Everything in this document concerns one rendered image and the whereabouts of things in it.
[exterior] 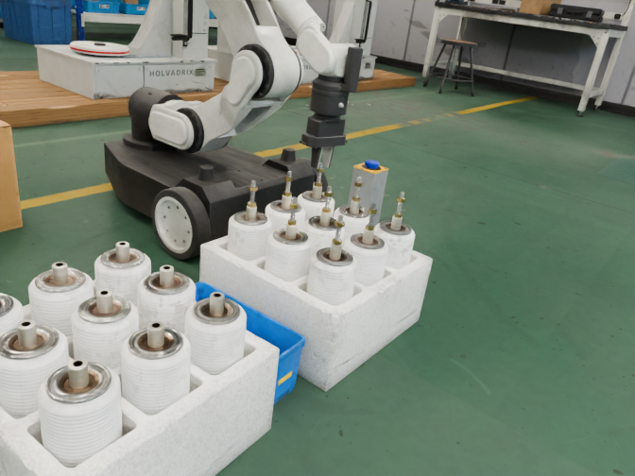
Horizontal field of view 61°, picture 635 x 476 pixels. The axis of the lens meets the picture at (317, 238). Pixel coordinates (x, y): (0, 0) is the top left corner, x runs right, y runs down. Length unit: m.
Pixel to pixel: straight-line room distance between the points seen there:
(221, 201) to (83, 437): 0.90
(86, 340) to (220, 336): 0.19
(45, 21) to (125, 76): 2.44
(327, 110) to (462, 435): 0.75
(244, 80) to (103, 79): 1.66
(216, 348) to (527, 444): 0.63
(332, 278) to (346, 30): 3.87
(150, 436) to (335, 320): 0.41
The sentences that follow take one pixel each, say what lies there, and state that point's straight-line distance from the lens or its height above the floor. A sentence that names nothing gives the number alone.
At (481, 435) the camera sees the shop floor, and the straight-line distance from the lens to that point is 1.14.
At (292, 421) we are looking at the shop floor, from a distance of 1.06.
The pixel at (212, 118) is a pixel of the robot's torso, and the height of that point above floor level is 0.34.
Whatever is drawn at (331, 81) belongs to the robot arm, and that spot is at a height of 0.54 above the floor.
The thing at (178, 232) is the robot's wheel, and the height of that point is 0.08.
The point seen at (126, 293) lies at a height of 0.21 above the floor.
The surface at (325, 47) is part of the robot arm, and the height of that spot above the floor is 0.62.
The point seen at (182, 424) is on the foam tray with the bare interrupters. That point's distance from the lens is 0.82.
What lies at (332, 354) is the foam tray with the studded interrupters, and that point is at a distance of 1.07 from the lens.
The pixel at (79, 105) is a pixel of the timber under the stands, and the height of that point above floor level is 0.08.
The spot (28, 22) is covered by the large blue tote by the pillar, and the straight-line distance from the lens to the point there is 5.50.
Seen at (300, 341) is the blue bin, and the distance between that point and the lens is 1.05.
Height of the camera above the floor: 0.73
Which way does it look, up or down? 25 degrees down
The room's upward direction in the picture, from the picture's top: 8 degrees clockwise
